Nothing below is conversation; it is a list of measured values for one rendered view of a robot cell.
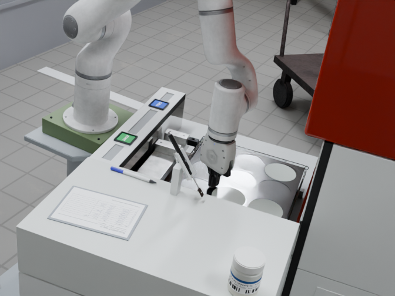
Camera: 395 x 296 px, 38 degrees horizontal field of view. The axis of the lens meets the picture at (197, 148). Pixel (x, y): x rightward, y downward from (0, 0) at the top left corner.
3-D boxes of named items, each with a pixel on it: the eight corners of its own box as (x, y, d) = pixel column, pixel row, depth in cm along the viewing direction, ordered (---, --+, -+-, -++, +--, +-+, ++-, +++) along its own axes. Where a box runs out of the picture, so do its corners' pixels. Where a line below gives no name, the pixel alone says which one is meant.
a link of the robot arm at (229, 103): (223, 114, 167) (202, 124, 161) (230, 73, 160) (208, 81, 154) (245, 126, 163) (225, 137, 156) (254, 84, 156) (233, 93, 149)
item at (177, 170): (193, 193, 157) (199, 152, 150) (188, 201, 154) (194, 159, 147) (173, 187, 159) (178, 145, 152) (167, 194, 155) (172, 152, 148)
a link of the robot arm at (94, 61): (67, 69, 191) (69, -1, 178) (109, 56, 203) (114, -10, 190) (91, 83, 185) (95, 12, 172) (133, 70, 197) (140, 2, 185)
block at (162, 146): (180, 152, 190) (181, 144, 188) (176, 157, 187) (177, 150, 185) (158, 145, 192) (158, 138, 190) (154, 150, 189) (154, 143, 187)
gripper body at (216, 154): (200, 128, 163) (195, 161, 169) (226, 144, 157) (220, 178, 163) (218, 121, 168) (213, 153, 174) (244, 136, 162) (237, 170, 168)
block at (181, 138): (188, 141, 196) (190, 134, 195) (185, 146, 194) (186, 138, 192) (167, 135, 198) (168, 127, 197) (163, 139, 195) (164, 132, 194)
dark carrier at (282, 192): (304, 169, 188) (305, 167, 188) (281, 230, 160) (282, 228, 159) (205, 140, 196) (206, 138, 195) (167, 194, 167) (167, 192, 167)
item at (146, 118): (181, 126, 217) (186, 93, 209) (114, 206, 171) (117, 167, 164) (158, 119, 219) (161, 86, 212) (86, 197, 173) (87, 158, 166)
